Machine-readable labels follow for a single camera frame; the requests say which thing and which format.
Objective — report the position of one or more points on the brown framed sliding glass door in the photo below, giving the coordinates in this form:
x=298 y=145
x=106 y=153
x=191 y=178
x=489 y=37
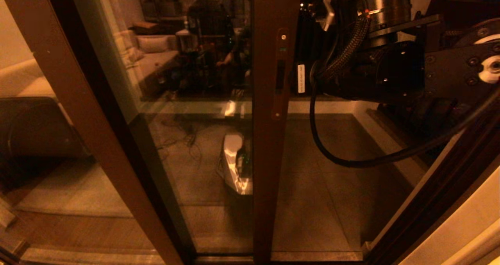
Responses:
x=269 y=179

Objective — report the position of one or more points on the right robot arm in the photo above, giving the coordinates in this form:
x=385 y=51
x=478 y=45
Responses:
x=402 y=69

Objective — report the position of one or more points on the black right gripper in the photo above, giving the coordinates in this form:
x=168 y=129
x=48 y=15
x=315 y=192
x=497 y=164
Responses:
x=300 y=79

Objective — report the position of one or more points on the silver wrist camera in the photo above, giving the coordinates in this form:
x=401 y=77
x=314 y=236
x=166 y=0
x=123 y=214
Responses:
x=329 y=13

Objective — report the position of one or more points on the dark brown door jamb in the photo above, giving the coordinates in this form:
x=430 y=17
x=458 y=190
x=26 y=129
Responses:
x=449 y=187

